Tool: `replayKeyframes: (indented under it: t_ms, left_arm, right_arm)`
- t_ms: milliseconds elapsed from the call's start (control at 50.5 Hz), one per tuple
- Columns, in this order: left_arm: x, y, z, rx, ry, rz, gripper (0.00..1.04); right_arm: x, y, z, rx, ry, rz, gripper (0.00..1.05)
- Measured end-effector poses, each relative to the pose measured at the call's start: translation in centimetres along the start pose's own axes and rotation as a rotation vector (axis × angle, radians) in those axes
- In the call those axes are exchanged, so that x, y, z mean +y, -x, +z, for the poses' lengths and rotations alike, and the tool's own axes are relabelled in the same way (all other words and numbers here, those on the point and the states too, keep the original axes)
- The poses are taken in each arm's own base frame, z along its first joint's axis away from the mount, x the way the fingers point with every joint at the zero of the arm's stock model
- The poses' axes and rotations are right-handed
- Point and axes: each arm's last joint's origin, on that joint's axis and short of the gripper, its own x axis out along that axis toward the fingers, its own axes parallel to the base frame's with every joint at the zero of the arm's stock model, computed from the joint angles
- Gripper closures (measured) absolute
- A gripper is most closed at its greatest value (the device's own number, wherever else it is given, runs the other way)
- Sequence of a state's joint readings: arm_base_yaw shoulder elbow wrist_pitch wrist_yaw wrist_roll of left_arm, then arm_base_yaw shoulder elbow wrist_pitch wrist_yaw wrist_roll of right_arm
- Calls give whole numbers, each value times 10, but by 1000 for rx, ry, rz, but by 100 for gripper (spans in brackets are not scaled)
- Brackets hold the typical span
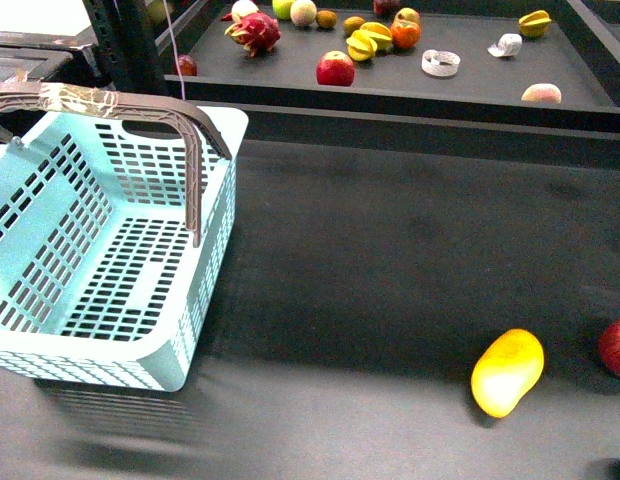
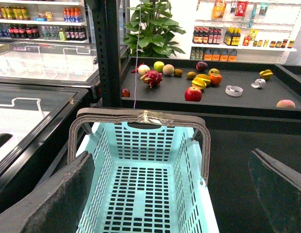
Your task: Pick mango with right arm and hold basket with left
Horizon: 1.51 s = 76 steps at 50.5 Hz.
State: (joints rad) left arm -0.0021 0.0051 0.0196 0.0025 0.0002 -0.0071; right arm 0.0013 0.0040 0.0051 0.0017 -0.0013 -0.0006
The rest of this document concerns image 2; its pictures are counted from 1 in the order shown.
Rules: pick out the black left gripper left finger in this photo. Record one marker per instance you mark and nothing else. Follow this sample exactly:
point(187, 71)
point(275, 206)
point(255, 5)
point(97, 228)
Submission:
point(57, 205)

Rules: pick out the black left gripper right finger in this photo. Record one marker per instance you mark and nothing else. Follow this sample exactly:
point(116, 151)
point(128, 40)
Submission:
point(278, 188)

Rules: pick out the light blue plastic shopping basket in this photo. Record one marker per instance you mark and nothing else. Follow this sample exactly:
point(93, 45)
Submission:
point(146, 181)

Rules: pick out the grey basket handle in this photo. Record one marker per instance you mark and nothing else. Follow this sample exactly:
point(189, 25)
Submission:
point(87, 115)

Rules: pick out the yellow red mango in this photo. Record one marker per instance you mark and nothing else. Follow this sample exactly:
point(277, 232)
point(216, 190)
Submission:
point(213, 71)

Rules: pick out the pink peach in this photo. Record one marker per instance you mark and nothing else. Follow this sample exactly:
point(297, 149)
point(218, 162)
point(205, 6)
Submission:
point(286, 104)

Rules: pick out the glass top freezer near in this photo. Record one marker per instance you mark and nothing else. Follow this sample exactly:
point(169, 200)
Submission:
point(34, 124)

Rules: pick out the glass freezer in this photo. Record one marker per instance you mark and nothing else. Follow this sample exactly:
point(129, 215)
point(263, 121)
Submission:
point(34, 124)
point(51, 64)

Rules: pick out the crumpled white foam net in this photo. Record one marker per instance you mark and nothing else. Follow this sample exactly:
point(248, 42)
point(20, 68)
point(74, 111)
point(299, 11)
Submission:
point(258, 83)

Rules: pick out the yellow starfruit far right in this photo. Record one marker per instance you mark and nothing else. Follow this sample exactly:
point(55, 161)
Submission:
point(266, 74)

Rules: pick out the yellow starfruit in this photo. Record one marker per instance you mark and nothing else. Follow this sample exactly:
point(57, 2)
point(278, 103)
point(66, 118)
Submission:
point(199, 83)
point(205, 78)
point(266, 74)

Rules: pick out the orange persimmon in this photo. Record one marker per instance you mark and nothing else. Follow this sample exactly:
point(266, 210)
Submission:
point(215, 78)

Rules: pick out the small red apple left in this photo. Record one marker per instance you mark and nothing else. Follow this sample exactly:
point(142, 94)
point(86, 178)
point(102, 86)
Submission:
point(125, 93)

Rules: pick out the yellow starfruit behind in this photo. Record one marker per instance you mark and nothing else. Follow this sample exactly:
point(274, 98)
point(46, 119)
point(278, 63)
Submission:
point(205, 78)

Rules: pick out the yellow starfruit front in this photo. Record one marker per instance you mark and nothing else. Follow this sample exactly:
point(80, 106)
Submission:
point(199, 83)

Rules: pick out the glass top freezer far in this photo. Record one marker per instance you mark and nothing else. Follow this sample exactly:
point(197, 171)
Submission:
point(51, 64)

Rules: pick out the brown kiwi right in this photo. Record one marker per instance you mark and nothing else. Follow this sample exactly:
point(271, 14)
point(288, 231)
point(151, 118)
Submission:
point(191, 75)

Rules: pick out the brown kiwi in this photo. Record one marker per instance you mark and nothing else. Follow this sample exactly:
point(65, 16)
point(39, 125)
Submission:
point(178, 72)
point(191, 75)

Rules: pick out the dark purple fruit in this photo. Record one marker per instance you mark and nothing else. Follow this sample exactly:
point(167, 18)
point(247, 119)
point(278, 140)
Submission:
point(201, 66)

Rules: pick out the red chili pepper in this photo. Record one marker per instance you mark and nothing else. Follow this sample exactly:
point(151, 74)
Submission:
point(136, 70)

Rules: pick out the brown kiwi left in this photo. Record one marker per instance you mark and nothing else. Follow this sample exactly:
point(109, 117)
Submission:
point(178, 72)

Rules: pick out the pink dragon fruit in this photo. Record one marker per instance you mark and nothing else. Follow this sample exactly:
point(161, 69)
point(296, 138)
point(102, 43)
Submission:
point(152, 78)

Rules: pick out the white round fruit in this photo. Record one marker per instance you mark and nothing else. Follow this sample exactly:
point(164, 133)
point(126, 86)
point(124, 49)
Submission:
point(143, 69)

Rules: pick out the beige round melon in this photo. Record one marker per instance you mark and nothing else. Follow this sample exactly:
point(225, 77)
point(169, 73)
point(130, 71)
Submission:
point(168, 70)

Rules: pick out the green apple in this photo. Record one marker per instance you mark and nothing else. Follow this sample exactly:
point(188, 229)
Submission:
point(158, 66)

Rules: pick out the green potted plant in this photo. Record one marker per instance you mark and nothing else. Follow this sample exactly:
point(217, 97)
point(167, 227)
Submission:
point(151, 30)

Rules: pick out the black metal shelf post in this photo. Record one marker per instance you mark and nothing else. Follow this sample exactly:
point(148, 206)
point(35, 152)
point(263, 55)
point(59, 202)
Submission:
point(106, 25)

